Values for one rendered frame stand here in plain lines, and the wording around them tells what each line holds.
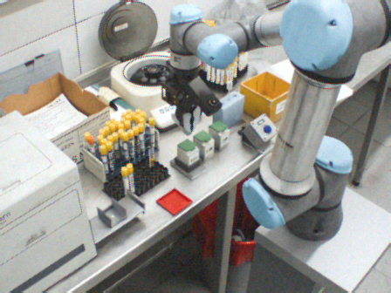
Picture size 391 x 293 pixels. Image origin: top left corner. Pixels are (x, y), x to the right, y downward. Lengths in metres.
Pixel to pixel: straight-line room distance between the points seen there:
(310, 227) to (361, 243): 0.15
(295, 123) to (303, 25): 0.20
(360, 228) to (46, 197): 0.75
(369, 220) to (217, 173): 0.45
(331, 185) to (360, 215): 0.23
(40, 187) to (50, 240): 0.15
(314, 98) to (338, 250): 0.49
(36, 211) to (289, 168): 0.49
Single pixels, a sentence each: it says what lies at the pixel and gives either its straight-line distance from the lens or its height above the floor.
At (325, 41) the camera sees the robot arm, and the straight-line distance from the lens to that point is 0.68.
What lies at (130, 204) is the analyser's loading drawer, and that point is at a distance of 1.23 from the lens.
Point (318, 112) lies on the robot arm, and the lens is 0.81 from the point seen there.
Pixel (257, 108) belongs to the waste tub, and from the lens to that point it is 1.54.
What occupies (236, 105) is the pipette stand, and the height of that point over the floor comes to 0.95.
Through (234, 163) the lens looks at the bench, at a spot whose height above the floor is 0.88.
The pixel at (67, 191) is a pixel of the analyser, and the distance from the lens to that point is 0.98.
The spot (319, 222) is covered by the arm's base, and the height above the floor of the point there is 0.97.
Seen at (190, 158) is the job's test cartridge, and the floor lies 0.93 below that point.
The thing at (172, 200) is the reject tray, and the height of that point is 0.88.
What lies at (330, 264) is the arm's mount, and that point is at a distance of 1.14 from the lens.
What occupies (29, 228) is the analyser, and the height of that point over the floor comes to 1.09.
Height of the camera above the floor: 1.79
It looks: 40 degrees down
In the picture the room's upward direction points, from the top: 1 degrees clockwise
